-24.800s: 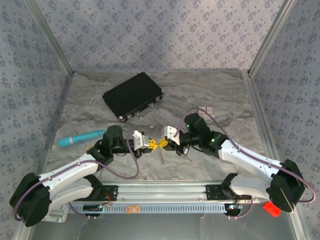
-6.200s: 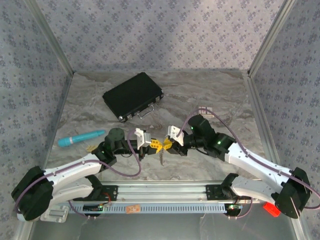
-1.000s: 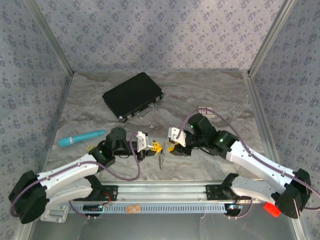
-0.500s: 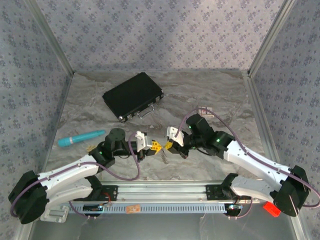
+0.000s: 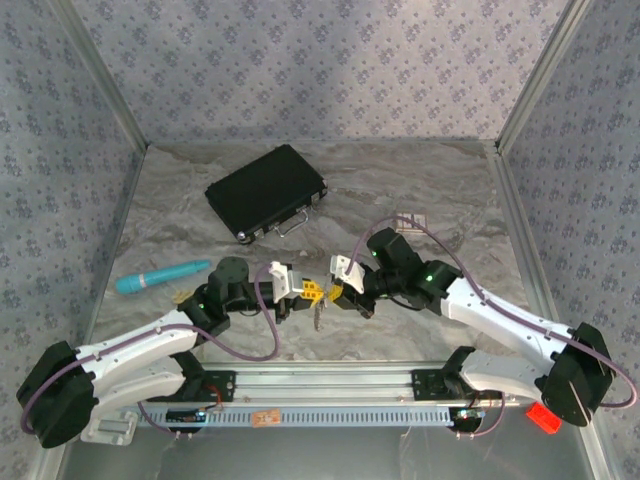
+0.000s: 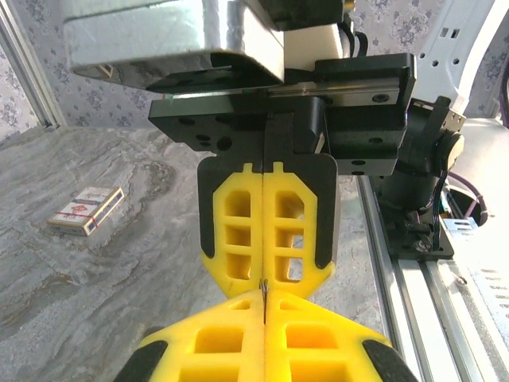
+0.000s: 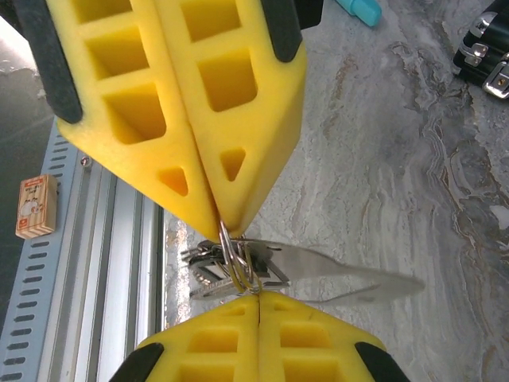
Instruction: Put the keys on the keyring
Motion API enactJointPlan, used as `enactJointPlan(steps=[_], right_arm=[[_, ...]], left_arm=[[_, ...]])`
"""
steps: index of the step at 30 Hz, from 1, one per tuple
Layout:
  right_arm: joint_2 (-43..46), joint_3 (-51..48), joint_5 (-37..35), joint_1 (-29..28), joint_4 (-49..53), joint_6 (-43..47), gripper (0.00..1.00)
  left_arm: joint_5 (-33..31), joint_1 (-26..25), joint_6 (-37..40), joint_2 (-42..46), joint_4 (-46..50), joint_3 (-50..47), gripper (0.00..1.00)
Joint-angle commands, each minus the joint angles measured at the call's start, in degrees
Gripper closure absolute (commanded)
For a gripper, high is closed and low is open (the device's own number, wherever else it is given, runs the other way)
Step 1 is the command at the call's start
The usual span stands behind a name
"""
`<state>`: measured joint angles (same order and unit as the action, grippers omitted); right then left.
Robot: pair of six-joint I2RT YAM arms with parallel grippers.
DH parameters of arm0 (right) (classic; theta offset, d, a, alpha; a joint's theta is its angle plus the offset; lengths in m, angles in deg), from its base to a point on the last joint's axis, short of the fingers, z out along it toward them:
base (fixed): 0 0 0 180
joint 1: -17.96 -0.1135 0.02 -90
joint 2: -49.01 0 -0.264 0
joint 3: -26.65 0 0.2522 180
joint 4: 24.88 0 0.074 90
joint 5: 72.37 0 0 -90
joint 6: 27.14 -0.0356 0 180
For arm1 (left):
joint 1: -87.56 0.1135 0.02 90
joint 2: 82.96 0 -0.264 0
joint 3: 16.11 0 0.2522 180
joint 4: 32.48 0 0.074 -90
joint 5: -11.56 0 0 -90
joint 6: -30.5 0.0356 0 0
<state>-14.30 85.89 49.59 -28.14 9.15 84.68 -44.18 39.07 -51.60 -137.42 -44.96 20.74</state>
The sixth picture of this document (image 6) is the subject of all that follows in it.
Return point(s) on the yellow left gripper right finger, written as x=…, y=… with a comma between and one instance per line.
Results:
x=338, y=346

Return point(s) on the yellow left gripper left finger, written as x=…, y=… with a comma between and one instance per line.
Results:
x=222, y=342

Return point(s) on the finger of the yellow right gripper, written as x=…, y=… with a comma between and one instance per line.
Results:
x=322, y=191
x=216, y=187

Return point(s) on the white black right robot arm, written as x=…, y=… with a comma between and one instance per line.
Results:
x=449, y=47

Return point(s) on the playing card box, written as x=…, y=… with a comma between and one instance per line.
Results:
x=85, y=211

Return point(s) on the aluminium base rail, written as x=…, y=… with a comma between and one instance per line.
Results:
x=429, y=310

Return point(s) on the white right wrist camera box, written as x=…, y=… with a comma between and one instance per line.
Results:
x=159, y=32

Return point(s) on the aluminium frame post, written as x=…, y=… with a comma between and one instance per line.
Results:
x=28, y=67

